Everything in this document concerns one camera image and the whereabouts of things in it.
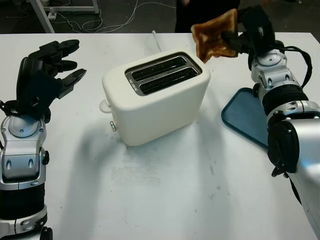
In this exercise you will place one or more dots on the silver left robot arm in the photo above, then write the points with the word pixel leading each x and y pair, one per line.
pixel 20 150

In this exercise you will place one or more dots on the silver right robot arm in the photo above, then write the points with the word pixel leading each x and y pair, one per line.
pixel 307 150

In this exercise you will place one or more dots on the white toaster lever knob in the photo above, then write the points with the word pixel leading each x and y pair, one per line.
pixel 104 107

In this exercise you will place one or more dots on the white power strip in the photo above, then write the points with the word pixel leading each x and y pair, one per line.
pixel 52 16

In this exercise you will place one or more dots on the white two-slot toaster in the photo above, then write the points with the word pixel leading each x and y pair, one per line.
pixel 162 107

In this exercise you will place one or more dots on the browned toast slice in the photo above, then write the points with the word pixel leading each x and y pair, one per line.
pixel 210 37

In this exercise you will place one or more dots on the white metal frame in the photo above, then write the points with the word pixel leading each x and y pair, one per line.
pixel 43 17

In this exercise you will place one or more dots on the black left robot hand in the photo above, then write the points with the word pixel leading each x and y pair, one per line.
pixel 50 60

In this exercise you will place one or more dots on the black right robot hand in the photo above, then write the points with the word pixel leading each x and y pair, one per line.
pixel 260 27

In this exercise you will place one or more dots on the blue plastic tray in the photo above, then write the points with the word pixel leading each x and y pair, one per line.
pixel 240 112

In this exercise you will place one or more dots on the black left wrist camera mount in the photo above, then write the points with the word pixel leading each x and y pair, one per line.
pixel 40 92

